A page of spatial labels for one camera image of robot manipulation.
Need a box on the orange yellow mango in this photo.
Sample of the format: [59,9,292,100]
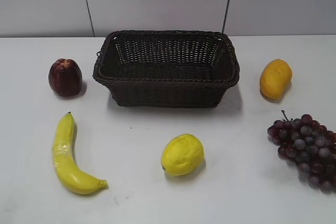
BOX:
[259,59,292,100]

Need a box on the purple grape bunch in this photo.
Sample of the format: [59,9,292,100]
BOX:
[267,110,335,194]

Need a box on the yellow banana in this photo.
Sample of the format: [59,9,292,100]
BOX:
[52,112,108,195]

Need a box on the dark woven wicker basket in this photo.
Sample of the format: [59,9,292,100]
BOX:
[93,30,240,108]

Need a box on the red apple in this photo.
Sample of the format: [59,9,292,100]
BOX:
[48,58,82,97]

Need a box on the yellow lemon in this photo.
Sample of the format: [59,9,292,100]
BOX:
[161,134,204,176]

